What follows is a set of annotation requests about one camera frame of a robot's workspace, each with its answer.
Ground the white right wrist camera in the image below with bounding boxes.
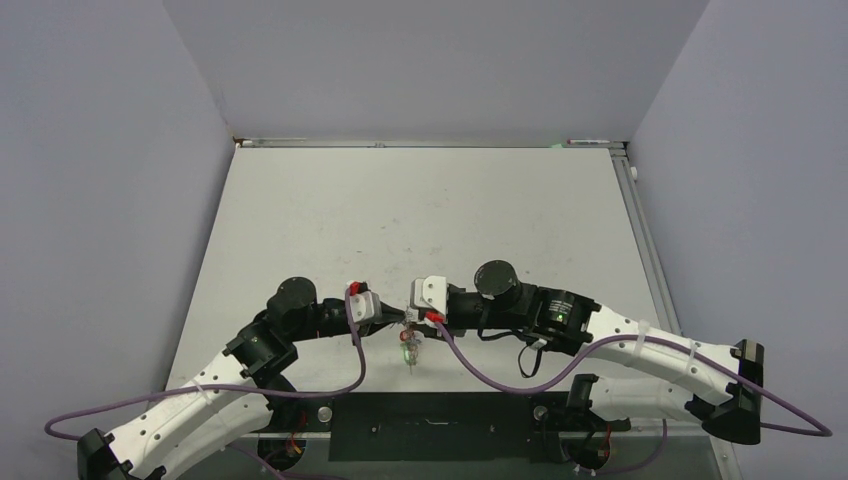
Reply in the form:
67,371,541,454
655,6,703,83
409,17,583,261
409,275,448,315

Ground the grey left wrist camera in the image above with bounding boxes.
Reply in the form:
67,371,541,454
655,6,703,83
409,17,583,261
345,281,382,326

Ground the red white marker pen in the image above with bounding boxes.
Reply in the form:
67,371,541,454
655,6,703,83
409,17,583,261
566,139,613,147

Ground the black loop cable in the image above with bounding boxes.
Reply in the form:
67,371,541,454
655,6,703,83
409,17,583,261
516,341,546,380

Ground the metal carabiner keyring with keys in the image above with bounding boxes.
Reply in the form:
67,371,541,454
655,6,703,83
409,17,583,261
399,321,424,374

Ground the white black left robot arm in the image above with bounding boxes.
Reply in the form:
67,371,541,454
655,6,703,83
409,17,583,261
77,277,405,479

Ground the aluminium right table rail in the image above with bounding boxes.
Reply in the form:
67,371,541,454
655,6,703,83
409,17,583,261
609,148,683,335

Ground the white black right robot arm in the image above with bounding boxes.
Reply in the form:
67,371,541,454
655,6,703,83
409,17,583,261
422,260,765,445

